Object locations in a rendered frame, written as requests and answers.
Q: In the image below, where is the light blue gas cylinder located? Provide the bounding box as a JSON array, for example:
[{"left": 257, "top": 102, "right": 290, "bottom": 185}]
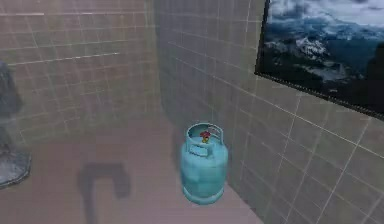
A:
[{"left": 180, "top": 122, "right": 230, "bottom": 206}]

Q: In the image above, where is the framed mountain landscape picture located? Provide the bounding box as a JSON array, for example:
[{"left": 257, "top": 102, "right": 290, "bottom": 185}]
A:
[{"left": 254, "top": 0, "right": 384, "bottom": 121}]

